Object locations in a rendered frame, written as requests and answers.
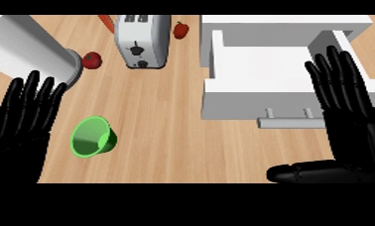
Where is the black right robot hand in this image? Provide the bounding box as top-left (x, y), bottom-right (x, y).
top-left (265, 45), bottom-right (375, 184)

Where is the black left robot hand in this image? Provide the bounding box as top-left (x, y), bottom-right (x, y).
top-left (0, 69), bottom-right (69, 184)

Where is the green cup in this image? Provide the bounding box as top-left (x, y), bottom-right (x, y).
top-left (70, 115), bottom-right (117, 159)

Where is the white open drawer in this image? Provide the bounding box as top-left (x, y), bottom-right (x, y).
top-left (200, 29), bottom-right (375, 130)

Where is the white drawer cabinet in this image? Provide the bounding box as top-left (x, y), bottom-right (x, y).
top-left (199, 15), bottom-right (375, 69)

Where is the large white cylinder container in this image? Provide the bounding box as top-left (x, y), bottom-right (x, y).
top-left (0, 15), bottom-right (85, 91)

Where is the red tomato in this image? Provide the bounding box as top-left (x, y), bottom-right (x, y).
top-left (81, 52), bottom-right (103, 70)

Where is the orange carrot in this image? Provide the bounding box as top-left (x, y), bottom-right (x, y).
top-left (95, 15), bottom-right (116, 35)

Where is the silver toaster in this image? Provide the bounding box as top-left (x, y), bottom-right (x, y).
top-left (112, 15), bottom-right (172, 70)

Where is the red bell pepper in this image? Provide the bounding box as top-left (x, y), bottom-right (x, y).
top-left (172, 21), bottom-right (190, 41)

